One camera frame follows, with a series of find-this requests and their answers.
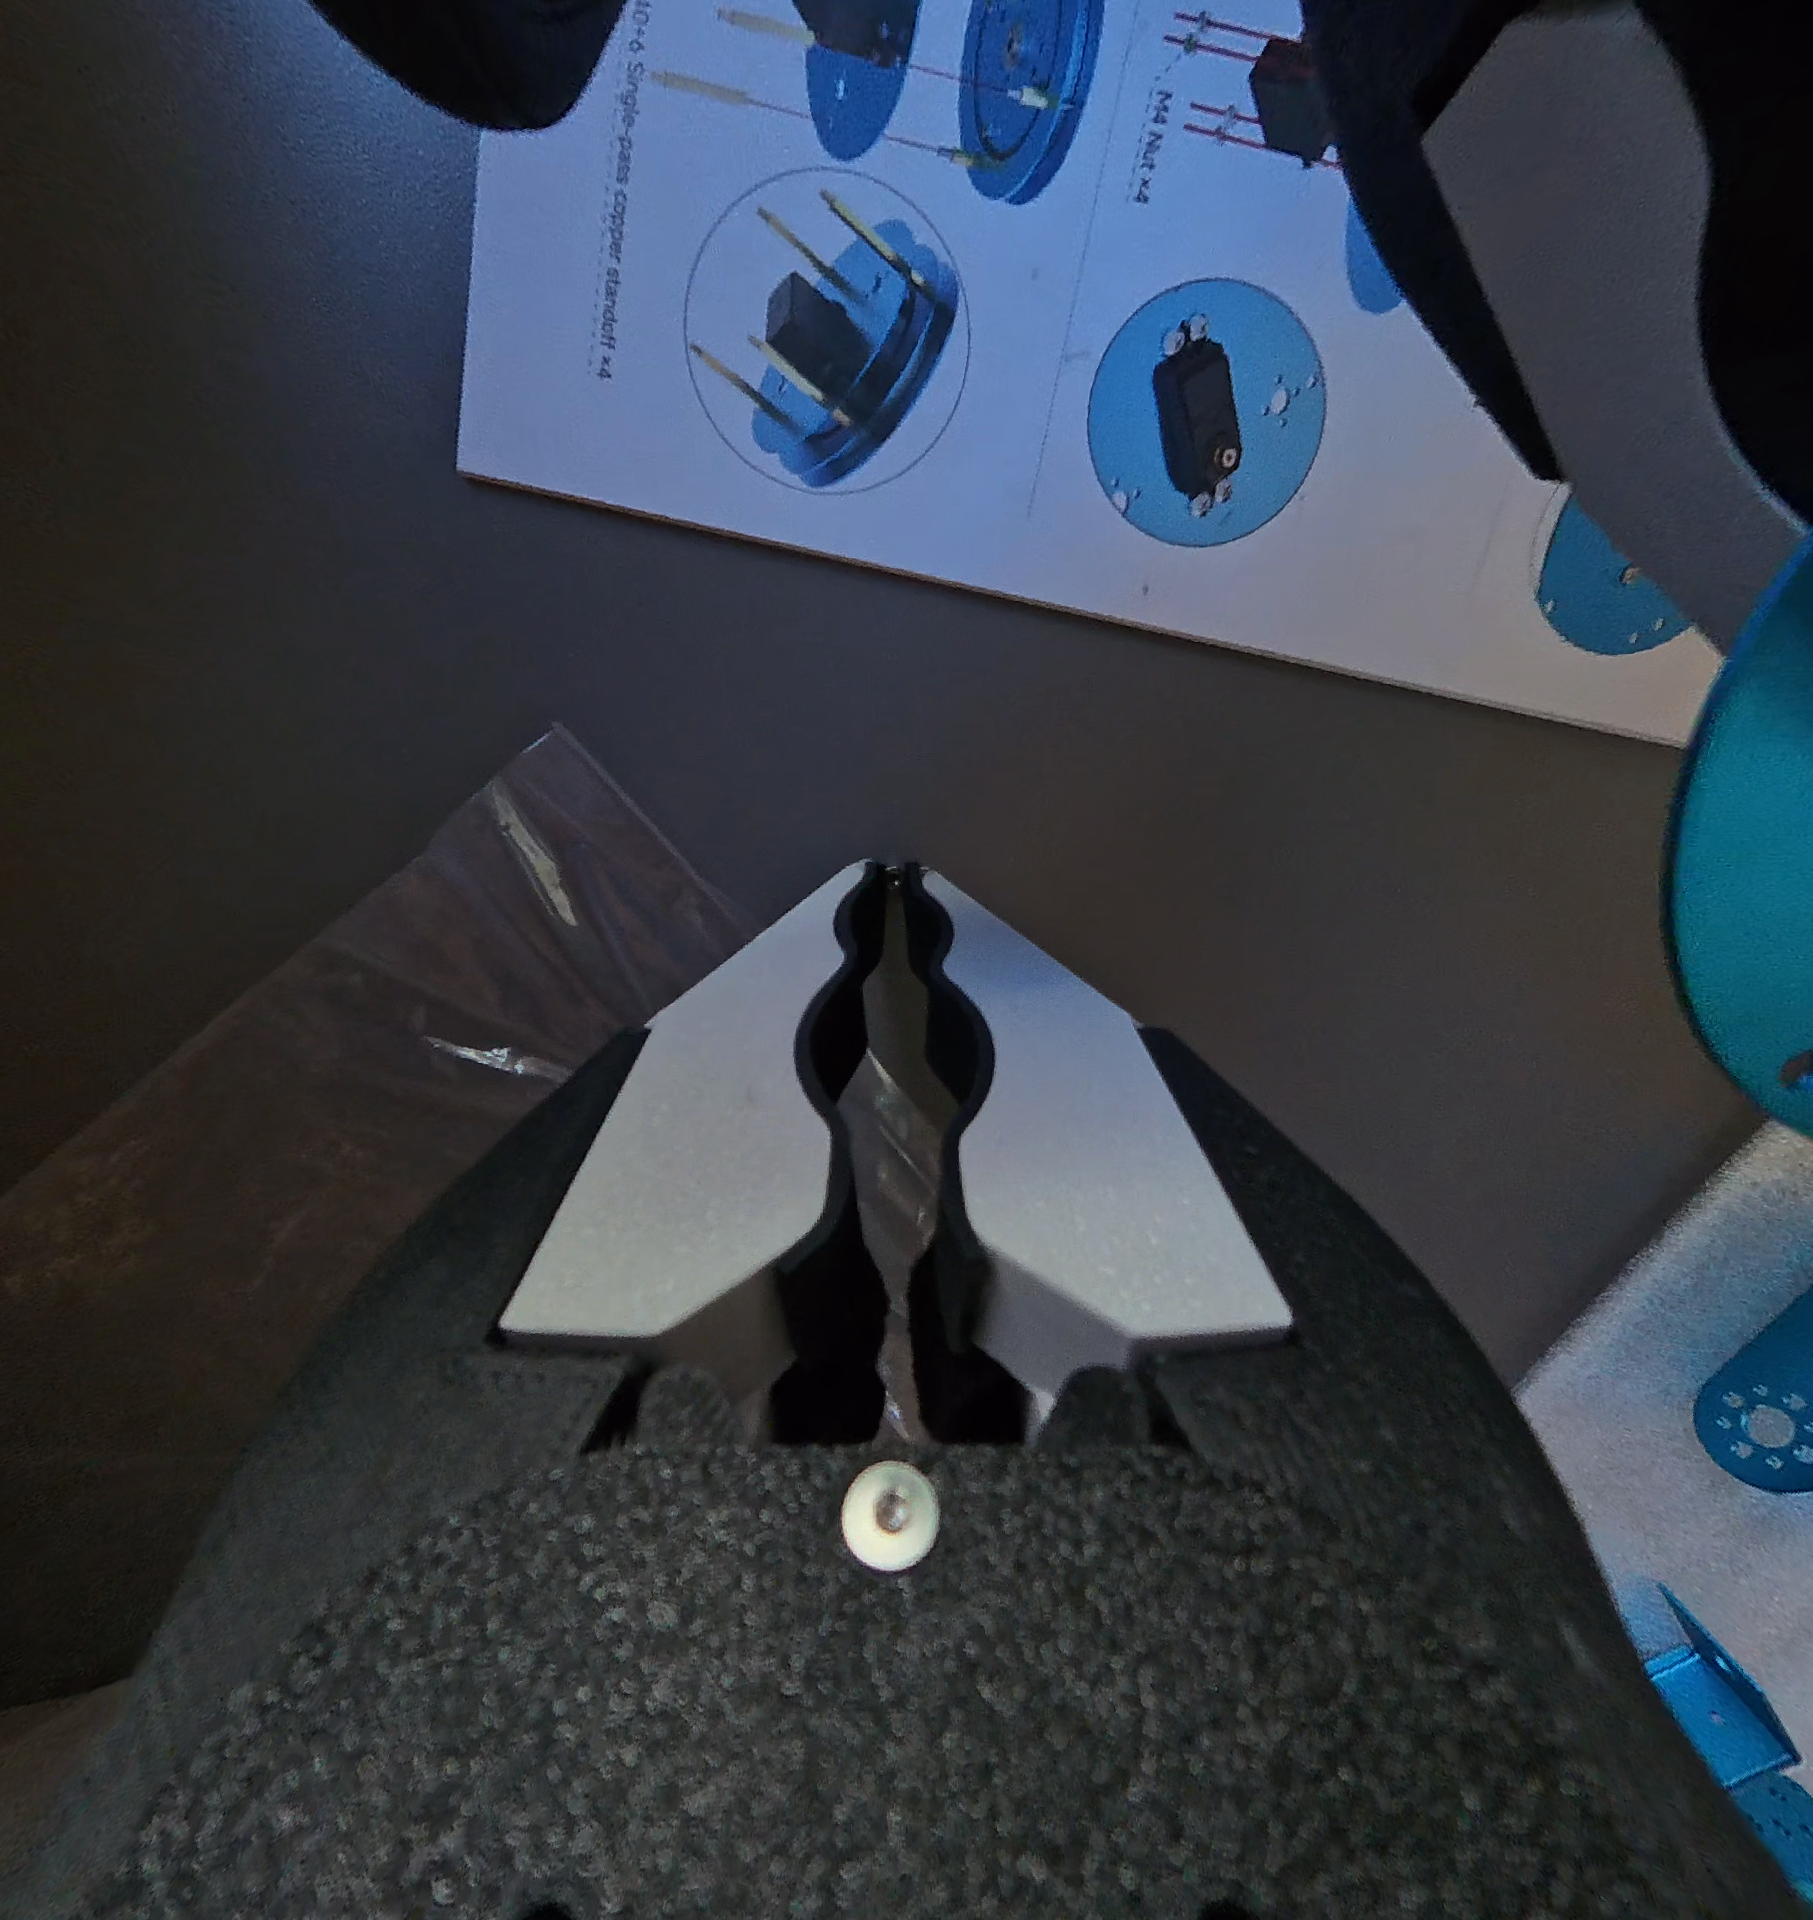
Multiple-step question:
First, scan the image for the clear plastic bag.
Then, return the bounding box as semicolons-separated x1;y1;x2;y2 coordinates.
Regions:
0;725;999;1719

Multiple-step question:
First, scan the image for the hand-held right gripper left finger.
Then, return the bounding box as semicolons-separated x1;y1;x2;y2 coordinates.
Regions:
498;857;909;1446

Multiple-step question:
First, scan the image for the blue rounded servo bracket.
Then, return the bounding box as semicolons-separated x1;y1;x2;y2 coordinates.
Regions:
1692;1319;1813;1502

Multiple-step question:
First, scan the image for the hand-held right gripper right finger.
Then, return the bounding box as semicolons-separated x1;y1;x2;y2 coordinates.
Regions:
903;857;1295;1446

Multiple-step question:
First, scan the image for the blue round metal plate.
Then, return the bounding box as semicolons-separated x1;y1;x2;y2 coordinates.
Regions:
1663;476;1813;1160

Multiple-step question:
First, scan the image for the printed instruction sheet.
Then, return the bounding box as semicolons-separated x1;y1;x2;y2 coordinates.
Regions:
456;0;1805;748

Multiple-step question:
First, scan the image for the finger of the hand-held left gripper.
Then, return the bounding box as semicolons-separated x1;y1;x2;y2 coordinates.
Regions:
1422;0;1813;528

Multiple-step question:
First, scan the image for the white foam sheet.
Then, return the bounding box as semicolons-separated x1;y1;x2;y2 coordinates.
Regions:
1513;1115;1813;1920

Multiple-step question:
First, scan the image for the blue perforated metal bracket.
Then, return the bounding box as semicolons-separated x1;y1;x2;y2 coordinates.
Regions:
1639;1581;1813;1920

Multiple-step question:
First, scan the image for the dark grey desk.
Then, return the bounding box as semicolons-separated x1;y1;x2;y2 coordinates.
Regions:
0;0;1813;1728

